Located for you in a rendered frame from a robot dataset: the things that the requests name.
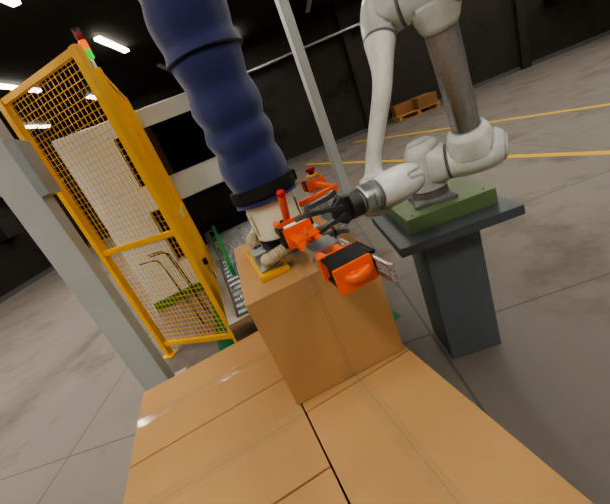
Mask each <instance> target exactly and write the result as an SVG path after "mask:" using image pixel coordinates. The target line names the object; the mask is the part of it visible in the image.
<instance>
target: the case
mask: <svg viewBox="0 0 610 504"><path fill-rule="evenodd" d="M251 249H252V248H251V247H250V246H249V244H248V243H246V244H244V245H242V246H240V247H238V248H235V249H234V254H235V259H236V263H237V268H238V273H239V277H240V282H241V287H242V291H243V296H244V301H245V305H246V308H247V310H248V312H249V314H250V316H251V318H252V319H253V321H254V323H255V325H256V327H257V329H258V331H259V333H260V335H261V337H262V338H263V340H264V342H265V344H266V346H267V348H268V350H269V352H270V354H271V356H272V358H273V359H274V361H275V363H276V365H277V367H278V369H279V371H280V373H281V375H282V377H283V379H284V380H285V382H286V384H287V386H288V388H289V390H290V392H291V394H292V396H293V398H294V399H295V401H296V403H297V405H299V404H301V403H303V402H305V401H307V400H309V399H311V398H312V397H314V396H316V395H318V394H320V393H322V392H324V391H326V390H327V389H329V388H331V387H333V386H335V385H337V384H339V383H341V382H342V381H344V380H346V379H348V378H350V377H352V376H354V375H355V374H357V373H359V372H361V371H363V370H365V369H367V368H369V367H370V366H372V365H374V364H376V363H378V362H380V361H382V360H384V359H385V358H387V357H389V356H391V355H393V354H395V353H397V352H399V351H400V350H402V349H404V348H403V345H402V342H401V339H400V336H399V333H398V330H397V327H396V324H395V321H394V318H393V315H392V312H391V309H390V306H389V303H388V300H387V297H386V294H385V291H384V288H383V285H382V282H381V279H380V276H379V275H377V276H378V278H376V279H374V280H373V281H371V282H369V283H367V284H365V285H363V286H361V287H359V288H358V289H356V290H354V291H352V292H350V293H348V294H346V295H344V296H341V295H340V292H339V290H338V288H337V287H335V286H334V285H333V284H332V283H331V282H330V281H328V282H326V281H325V280H324V278H323V275H322V273H321V270H319V269H318V268H317V267H316V266H314V265H313V264H312V263H311V262H310V260H309V258H308V257H307V253H306V252H305V251H304V252H301V253H299V254H297V255H295V254H294V253H293V252H292V253H290V254H288V255H287V256H285V257H283V259H284V260H285V261H286V262H287V263H288V264H289V266H290V270H289V271H287V272H285V273H283V274H281V275H279V276H277V277H275V278H273V279H271V280H269V281H267V282H265V283H262V282H261V280H260V279H259V277H258V275H257V273H256V272H255V270H254V268H253V266H252V264H251V263H250V261H249V259H248V257H247V255H246V253H245V252H247V251H249V250H251Z"/></svg>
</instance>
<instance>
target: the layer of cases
mask: <svg viewBox="0 0 610 504"><path fill-rule="evenodd" d="M402 345H403V344H402ZM403 348H404V349H402V350H400V351H399V352H397V353H395V354H393V355H391V356H389V357H387V358H385V359H384V360H382V361H380V362H378V363H376V364H374V365H372V366H370V367H369V368H367V369H365V370H363V371H361V372H359V373H357V374H355V375H354V376H352V377H350V378H348V379H346V380H344V381H342V382H341V383H339V384H337V385H335V386H333V387H331V388H329V389H327V390H326V391H324V392H322V393H320V394H318V395H316V396H314V397H312V398H311V399H309V400H307V401H305V402H303V403H301V404H299V405H297V403H296V401H295V399H294V398H293V396H292V394H291V392H290V390H289V388H288V386H287V384H286V382H285V380H284V379H283V377H282V375H281V373H280V371H279V369H278V367H277V365H276V363H275V361H274V359H273V358H272V356H271V354H270V352H269V350H268V348H267V346H266V344H265V342H264V340H263V338H262V337H261V335H260V333H259V331H257V332H255V333H253V334H251V335H249V336H248V337H246V338H244V339H242V340H240V341H238V342H236V343H235V344H233V345H231V346H229V347H227V348H225V349H224V350H222V351H220V352H218V353H216V354H214V355H213V356H211V357H209V358H207V359H205V360H203V361H201V362H200V363H198V364H196V365H194V366H192V367H190V368H189V369H187V370H185V371H183V372H181V373H179V374H177V375H176V376H174V377H172V378H170V379H168V380H166V381H165V382H163V383H161V384H159V385H157V386H155V387H153V388H152V389H150V390H148V391H146V392H144V393H143V397H142V402H141V408H140V413H139V419H138V424H137V429H136V435H135V440H134V446H133V451H132V457H131V462H130V469H129V473H128V478H127V484H126V489H125V494H124V500H123V504H594V503H592V502H591V501H590V500H589V499H588V498H586V497H585V496H584V495H583V494H582V493H580V492H579V491H578V490H577V489H576V488H574V487H573V486H572V485H571V484H570V483H568V482H567V481H566V480H565V479H564V478H562V477H561V476H560V475H559V474H558V473H556V472H555V471H554V470H553V469H552V468H550V467H549V466H548V465H547V464H546V463H544V462H543V461H542V460H541V459H540V458H538V457H537V456H536V455H535V454H534V453H532V452H531V451H530V450H529V449H528V448H526V447H525V446H524V445H523V444H522V443H520V442H519V441H518V440H517V439H516V438H514V437H513V436H512V435H511V434H510V433H508V432H507V431H506V430H505V429H504V428H503V427H501V426H500V425H499V424H498V423H497V422H495V421H494V420H493V419H492V418H491V417H489V416H488V415H487V414H486V413H485V412H483V411H482V410H481V409H480V408H479V407H477V406H476V405H475V404H474V403H473V402H471V401H470V400H469V399H468V398H467V397H465V396H464V395H463V394H462V393H461V392H459V391H458V390H457V389H456V388H455V387H453V386H452V385H451V384H450V383H449V382H447V381H446V380H445V379H444V378H443V377H441V376H440V375H439V374H438V373H437V372H435V371H434V370H433V369H432V368H431V367H429V366H428V365H427V364H426V363H425V362H423V361H422V360H421V359H420V358H419V357H417V356H416V355H415V354H414V353H413V352H411V351H410V350H409V349H408V348H407V347H405V346H404V345H403Z"/></svg>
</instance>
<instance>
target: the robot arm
mask: <svg viewBox="0 0 610 504"><path fill-rule="evenodd" d="M461 4H462V0H362V4H361V11H360V28H361V36H362V40H363V45H364V49H365V52H366V55H367V59H368V62H369V66H370V69H371V74H372V99H371V109H370V118H369V127H368V136H367V145H366V156H365V173H364V176H363V178H362V179H361V180H360V181H359V185H358V186H356V187H355V188H354V191H351V192H349V193H347V194H345V195H343V196H338V195H337V194H336V191H335V190H329V191H328V192H327V194H326V195H324V196H322V197H320V198H318V199H316V200H314V201H313V202H311V203H309V204H307V205H305V206H304V207H303V208H304V212H303V214H302V215H299V216H297V217H295V218H294V221H295V222H292V223H290V224H288V225H286V226H284V227H283V229H286V228H288V227H290V226H293V225H295V224H297V223H299V222H301V221H303V220H305V219H307V218H309V217H314V216H318V215H322V214H325V213H330V212H331V214H332V218H330V219H329V221H327V222H326V223H325V224H323V225H322V226H320V227H319V228H318V229H317V230H319V231H320V233H319V234H322V235H323V236H324V235H329V236H331V237H334V235H333V232H332V231H329V232H327V233H325V234H323V233H324V232H325V231H327V230H328V229H330V228H331V226H332V225H333V226H334V225H336V224H338V223H339V222H340V223H344V224H343V225H342V226H340V228H337V229H336V230H337V232H338V235H339V234H342V233H349V229H348V223H350V221H351V220H353V219H355V218H357V217H359V216H361V215H364V216H366V217H378V216H381V215H383V214H385V213H387V212H388V211H389V210H390V209H392V207H393V206H395V205H397V204H399V203H402V202H404V201H405V200H407V199H408V202H411V203H412V204H413V205H414V207H415V210H421V209H423V208H426V207H429V206H432V205H435V204H438V203H441V202H444V201H447V200H450V199H454V198H457V197H458V193H456V192H453V191H451V190H450V189H449V187H448V184H447V180H449V179H451V178H456V177H462V176H467V175H472V174H476V173H479V172H483V171H486V170H488V169H491V168H493V167H495V166H497V165H498V164H500V163H502V162H503V161H504V160H505V159H506V158H507V157H508V155H509V147H508V135H507V133H506V132H505V131H504V130H503V129H501V128H499V127H493V128H492V126H491V125H490V123H489V121H488V120H486V119H484V118H482V117H479V112H478V108H477V104H476V99H475V95H474V90H473V86H472V82H471V77H470V73H469V68H468V62H467V58H466V53H465V49H464V44H463V40H462V36H461V31H460V27H459V22H458V19H459V16H460V13H461ZM412 24H413V26H414V28H415V29H416V30H417V32H418V33H419V34H420V35H421V36H423V37H424V39H425V42H426V45H427V49H428V52H429V55H430V59H431V62H432V66H433V69H434V72H435V76H436V79H437V82H438V86H439V89H440V93H441V96H442V99H443V103H444V106H445V109H446V113H447V116H448V120H449V123H450V126H451V129H450V131H449V132H448V135H447V141H446V142H438V141H437V139H436V138H435V137H432V136H422V137H420V138H417V139H415V140H413V141H411V142H410V143H408V144H407V146H406V150H405V153H404V163H403V164H399V165H396V166H393V167H391V168H389V169H387V170H384V171H383V169H382V148H383V142H384V136H385V131H386V125H387V119H388V114H389V108H390V102H391V95H392V86H393V69H394V53H395V44H396V34H397V33H399V32H400V31H401V30H403V29H404V28H406V27H408V26H410V25H412ZM411 196H412V197H411ZM334 198H335V199H334ZM330 199H334V201H333V203H332V204H331V206H327V207H324V208H320V209H317V210H313V211H310V210H311V209H313V208H315V207H317V206H319V205H321V204H323V203H324V202H326V201H328V200H330Z"/></svg>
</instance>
